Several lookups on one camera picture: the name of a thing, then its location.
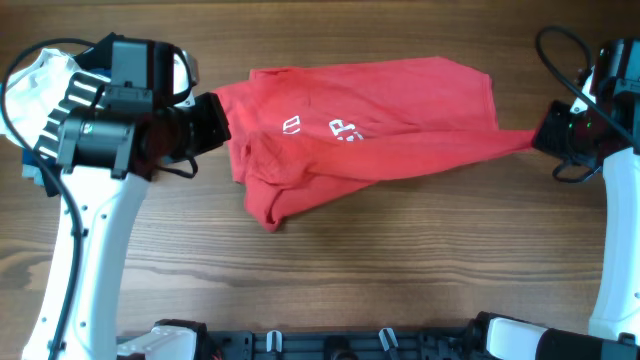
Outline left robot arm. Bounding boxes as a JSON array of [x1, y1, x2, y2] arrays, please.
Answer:
[[1, 35, 230, 359]]

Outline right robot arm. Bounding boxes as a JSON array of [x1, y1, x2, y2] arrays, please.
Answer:
[[462, 28, 639, 359]]

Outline white black striped folded shirt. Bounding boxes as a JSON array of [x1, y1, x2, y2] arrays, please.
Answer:
[[5, 48, 111, 158]]

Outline blue folded shirt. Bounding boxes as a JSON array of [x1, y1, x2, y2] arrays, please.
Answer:
[[22, 149, 38, 167]]

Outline red printed t-shirt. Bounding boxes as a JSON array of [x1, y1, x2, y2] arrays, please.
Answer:
[[217, 57, 533, 232]]

